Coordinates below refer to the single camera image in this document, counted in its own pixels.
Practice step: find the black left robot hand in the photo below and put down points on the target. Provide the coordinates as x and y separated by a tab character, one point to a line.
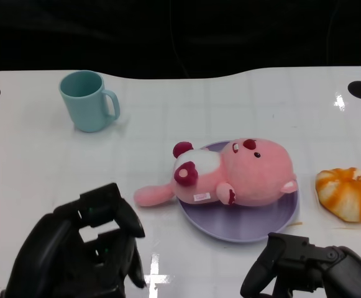
49	254

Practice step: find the pink plush beaver doll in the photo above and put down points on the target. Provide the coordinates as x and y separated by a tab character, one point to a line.
254	177

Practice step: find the lavender plastic plate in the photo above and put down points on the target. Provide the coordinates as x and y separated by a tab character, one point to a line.
245	223

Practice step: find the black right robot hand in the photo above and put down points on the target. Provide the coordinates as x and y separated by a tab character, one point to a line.
304	264

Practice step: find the orange striped white bun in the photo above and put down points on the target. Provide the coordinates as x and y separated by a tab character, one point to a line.
348	195

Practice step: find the teal plastic mug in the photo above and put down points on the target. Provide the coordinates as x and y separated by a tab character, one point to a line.
85	111

